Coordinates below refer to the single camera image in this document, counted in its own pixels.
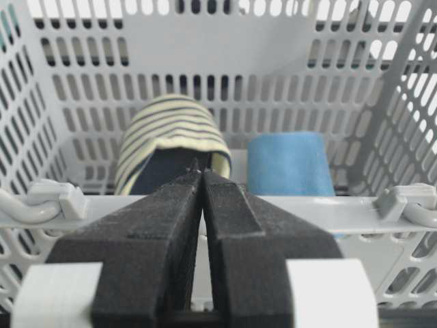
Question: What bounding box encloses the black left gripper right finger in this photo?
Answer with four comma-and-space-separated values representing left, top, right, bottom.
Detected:
202, 171, 343, 327

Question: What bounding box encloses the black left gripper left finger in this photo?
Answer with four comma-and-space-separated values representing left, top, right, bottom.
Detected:
46, 162, 203, 327

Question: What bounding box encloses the blue folded cloth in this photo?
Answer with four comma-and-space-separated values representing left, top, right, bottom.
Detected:
246, 131, 336, 197

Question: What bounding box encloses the yellow navy striped cloth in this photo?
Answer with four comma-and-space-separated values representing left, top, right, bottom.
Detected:
114, 94, 232, 195

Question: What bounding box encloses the grey plastic shopping basket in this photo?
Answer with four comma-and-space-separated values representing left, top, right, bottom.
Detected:
0, 0, 437, 314

